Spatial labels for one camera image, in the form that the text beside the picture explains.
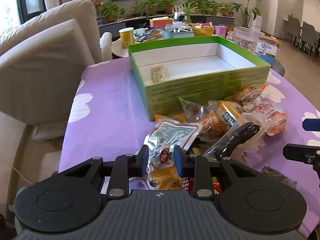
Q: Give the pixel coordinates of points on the orange box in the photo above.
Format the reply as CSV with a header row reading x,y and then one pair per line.
x,y
160,22

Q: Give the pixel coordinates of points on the yellow bread snack packet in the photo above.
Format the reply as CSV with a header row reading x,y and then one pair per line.
x,y
228,112

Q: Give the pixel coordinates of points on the small beige snack packet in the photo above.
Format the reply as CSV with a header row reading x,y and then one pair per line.
x,y
157,74

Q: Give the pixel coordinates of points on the clear brown snack packet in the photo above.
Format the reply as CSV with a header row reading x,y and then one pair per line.
x,y
212,128

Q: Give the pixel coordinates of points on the light blue storage basket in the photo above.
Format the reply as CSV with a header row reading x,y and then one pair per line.
x,y
167,34

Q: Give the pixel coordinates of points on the purple floral tablecloth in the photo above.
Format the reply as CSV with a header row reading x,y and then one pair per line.
x,y
108,119

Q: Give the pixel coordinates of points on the orange small snack packet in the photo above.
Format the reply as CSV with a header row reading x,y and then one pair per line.
x,y
166,179

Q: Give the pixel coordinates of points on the white red snack packet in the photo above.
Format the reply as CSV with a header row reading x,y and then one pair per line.
x,y
161,141

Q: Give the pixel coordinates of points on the dark crinkled snack packet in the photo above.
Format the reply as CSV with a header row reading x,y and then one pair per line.
x,y
274,174

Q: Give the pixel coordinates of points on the dark tv cabinet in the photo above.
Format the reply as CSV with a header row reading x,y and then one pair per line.
x,y
143,21

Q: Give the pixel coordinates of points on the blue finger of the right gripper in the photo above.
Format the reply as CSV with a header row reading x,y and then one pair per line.
x,y
300,153
311,124

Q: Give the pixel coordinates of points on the black sausage clear packet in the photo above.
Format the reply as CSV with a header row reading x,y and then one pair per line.
x,y
238,139

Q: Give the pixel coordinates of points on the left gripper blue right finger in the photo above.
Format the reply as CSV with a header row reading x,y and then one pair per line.
x,y
179,160

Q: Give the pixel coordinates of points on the yellow woven basket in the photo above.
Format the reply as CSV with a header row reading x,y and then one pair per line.
x,y
203,31

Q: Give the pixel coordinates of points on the white blue carton box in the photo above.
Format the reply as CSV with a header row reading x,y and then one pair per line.
x,y
267,48

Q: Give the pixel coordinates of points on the beige sofa armchair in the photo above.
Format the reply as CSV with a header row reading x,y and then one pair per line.
x,y
42,62

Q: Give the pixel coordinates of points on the pink bun snack packet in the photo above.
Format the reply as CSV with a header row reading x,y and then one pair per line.
x,y
269,116

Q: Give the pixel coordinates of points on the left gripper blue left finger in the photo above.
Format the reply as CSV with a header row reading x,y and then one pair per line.
x,y
142,160

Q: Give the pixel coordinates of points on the yellow cylindrical can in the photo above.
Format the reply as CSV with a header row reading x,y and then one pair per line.
x,y
126,37

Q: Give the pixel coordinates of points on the orange pastry snack packet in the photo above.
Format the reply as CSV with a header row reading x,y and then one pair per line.
x,y
246,94

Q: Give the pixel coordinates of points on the green cardboard box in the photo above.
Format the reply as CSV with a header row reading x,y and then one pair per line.
x,y
197,69

